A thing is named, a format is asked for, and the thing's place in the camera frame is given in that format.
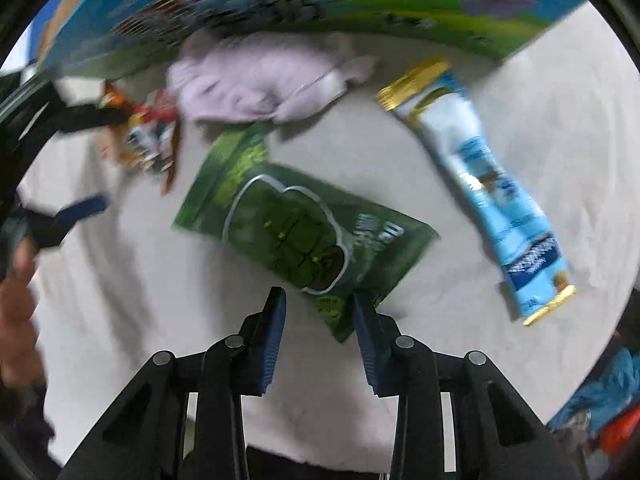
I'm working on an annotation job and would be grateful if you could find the orange red snack packet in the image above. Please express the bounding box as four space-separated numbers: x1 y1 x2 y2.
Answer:
99 80 181 196

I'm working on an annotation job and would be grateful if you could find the lavender soft cloth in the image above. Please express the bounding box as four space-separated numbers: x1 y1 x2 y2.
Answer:
166 29 378 125

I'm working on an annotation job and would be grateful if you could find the green snack bag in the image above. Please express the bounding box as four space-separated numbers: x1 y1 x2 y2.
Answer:
174 122 439 342

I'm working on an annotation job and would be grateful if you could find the light blue snack pouch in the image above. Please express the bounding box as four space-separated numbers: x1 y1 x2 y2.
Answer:
378 58 576 326

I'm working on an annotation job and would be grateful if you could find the person's left hand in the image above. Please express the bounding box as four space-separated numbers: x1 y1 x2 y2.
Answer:
0 238 46 389

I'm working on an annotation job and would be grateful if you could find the printed cardboard box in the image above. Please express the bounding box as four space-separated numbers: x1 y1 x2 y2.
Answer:
39 0 585 79

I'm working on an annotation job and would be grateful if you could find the blue clothes pile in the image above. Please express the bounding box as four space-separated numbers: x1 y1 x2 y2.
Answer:
548 348 639 456

